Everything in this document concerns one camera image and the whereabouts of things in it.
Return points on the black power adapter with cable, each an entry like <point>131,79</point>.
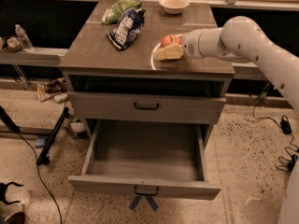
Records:
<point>292,150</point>

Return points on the closed upper drawer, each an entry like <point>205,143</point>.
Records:
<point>139,107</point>

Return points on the white ceramic bowl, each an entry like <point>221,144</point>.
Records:
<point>174,7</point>

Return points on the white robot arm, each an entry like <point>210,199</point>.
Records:
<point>239,40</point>

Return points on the small white pot plant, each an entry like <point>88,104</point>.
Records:
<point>77,125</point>

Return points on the basket with cup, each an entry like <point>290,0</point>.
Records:
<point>10,44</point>

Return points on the open middle drawer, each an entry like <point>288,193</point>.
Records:
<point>146,159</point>

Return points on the blue white chip bag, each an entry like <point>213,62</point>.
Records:
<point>129,26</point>

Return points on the crumpled snack wrapper pile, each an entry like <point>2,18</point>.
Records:
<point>49,90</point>

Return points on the clear plastic water bottle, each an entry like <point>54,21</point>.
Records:
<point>23,37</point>

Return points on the grey wooden drawer cabinet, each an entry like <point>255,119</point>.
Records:
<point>93,64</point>

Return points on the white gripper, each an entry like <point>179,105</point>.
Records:
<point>191,45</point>

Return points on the black tripod leg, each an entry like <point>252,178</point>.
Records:
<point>43,158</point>

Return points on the red orange apple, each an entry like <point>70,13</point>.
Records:
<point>169,39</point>

